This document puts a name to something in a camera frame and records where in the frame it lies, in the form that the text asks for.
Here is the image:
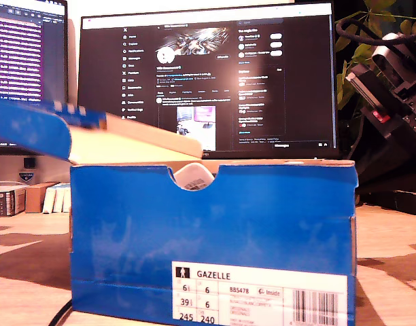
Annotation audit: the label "blue Adidas shoebox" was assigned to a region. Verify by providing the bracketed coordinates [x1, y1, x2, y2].
[0, 98, 359, 326]

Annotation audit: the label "white slim box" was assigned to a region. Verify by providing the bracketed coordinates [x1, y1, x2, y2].
[53, 185, 66, 213]
[62, 185, 72, 213]
[43, 185, 58, 214]

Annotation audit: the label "brown cardboard box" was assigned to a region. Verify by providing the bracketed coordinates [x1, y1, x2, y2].
[25, 182, 59, 214]

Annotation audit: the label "green printed box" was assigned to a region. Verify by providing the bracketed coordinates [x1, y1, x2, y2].
[0, 185, 27, 218]

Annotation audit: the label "black Huawei computer monitor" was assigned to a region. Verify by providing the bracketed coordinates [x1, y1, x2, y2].
[77, 2, 341, 160]

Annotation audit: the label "dark plant tray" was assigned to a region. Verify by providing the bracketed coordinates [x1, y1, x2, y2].
[356, 189, 416, 215]

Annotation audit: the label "green leafy houseplant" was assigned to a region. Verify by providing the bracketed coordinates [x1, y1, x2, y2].
[335, 0, 416, 109]

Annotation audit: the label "white shoe with label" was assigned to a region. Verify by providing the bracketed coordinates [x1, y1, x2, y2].
[173, 162, 215, 191]

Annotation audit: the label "dark shield badge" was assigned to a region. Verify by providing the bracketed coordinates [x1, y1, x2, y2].
[18, 169, 35, 185]

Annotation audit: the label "computer monitor with purple text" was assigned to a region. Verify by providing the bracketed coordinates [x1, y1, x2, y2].
[0, 0, 69, 156]

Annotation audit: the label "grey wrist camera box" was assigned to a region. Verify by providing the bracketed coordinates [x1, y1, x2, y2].
[370, 33, 411, 88]

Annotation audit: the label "black looping arm cable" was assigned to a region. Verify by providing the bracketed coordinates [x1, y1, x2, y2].
[335, 16, 416, 47]

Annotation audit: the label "black cable on table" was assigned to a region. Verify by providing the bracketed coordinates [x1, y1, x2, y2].
[48, 300, 75, 326]

